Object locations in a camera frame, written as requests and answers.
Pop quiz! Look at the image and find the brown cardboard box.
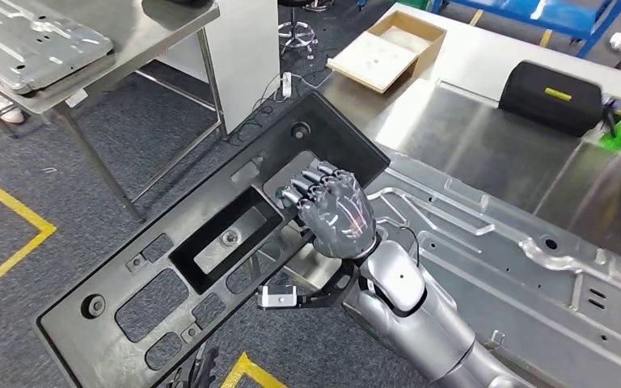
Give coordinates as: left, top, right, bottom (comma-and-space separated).
326, 11, 449, 95

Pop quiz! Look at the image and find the white table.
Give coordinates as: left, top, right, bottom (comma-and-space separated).
385, 2, 621, 103

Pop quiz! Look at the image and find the blue metal cart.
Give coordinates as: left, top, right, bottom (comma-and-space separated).
430, 0, 621, 59

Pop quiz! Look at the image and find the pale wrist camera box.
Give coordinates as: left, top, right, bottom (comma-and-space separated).
256, 284, 298, 310

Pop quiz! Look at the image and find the black plastic panel part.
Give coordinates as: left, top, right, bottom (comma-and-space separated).
34, 91, 392, 388

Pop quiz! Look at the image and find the large stamped metal panel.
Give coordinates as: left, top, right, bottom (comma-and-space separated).
366, 147, 621, 388

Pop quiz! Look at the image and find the person's foot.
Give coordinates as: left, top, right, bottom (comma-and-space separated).
0, 87, 27, 126

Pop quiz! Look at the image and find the chrome stool base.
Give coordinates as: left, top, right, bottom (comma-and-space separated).
277, 2, 320, 56

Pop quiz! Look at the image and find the stamped grey metal panel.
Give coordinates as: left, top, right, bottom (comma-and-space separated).
0, 0, 116, 97

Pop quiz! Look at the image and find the white partition board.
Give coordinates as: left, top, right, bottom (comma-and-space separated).
158, 0, 281, 136

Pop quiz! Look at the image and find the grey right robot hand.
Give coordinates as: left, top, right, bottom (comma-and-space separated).
277, 160, 378, 261

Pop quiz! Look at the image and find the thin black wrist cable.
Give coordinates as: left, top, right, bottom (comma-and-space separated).
399, 225, 422, 267

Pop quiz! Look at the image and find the stainless steel workbench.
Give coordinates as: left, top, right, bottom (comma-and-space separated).
278, 70, 621, 388

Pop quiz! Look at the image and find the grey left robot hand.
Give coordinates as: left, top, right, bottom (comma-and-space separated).
168, 342, 221, 388

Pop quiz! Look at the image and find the steel side table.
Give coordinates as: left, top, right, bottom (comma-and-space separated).
0, 0, 226, 224

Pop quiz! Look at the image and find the black case yellow label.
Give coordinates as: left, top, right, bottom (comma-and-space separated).
498, 60, 606, 138

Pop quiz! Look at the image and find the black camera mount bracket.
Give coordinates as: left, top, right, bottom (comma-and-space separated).
294, 262, 361, 311

